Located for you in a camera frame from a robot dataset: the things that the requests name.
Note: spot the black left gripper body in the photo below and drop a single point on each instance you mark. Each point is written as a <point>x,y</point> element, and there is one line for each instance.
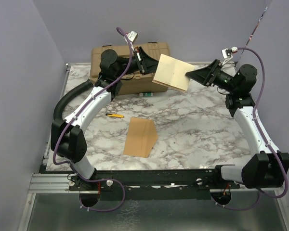
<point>135,65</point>

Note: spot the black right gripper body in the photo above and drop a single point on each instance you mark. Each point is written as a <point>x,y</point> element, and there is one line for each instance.
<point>216,74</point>

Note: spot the white green glue stick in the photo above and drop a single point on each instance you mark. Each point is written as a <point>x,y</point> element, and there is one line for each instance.
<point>146,94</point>

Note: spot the brown paper envelope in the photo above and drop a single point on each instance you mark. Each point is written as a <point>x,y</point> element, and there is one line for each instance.
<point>141,137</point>

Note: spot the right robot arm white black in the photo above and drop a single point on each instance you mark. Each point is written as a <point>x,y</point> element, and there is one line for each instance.
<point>266,167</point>

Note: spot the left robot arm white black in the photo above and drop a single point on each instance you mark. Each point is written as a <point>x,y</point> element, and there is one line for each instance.
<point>67,134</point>

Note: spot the tan plastic toolbox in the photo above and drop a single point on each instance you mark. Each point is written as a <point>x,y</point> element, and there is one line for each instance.
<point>132,83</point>

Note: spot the yellow black utility knife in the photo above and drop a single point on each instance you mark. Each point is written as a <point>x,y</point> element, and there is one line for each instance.
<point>115,115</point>

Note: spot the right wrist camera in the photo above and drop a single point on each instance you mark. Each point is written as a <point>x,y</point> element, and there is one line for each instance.
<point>227,54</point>

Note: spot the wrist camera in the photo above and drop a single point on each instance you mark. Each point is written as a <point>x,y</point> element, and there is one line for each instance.
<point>227,54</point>
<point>132,36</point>

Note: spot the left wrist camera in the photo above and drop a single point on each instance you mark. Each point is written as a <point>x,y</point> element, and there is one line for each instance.
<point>132,36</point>

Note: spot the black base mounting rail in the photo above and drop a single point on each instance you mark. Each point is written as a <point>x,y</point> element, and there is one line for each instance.
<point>114,185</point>

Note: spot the aluminium extrusion frame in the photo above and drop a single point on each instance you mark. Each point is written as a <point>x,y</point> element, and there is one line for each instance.
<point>40,183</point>

